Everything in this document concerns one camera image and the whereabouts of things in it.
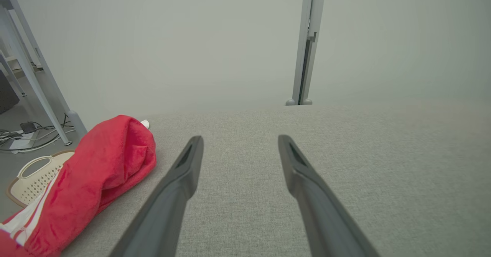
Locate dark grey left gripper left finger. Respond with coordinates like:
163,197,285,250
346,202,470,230
109,136,204,257

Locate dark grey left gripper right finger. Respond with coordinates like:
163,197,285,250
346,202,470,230
278,135,380,257

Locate red Bulls 23 jersey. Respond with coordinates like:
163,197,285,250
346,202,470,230
0,115,157,257

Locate beige plastic laundry basket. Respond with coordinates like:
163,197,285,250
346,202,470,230
6,151,75,208

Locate white power strip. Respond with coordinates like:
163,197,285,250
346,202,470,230
9,130,40,150

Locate dark grey box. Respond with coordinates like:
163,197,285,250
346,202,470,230
0,71,20,114

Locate floor cables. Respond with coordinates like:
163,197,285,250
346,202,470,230
0,114,76,153

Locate grey partition post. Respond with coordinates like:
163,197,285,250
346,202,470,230
285,0,328,106

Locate white metal table frame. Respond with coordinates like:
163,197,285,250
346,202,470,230
0,0,89,146

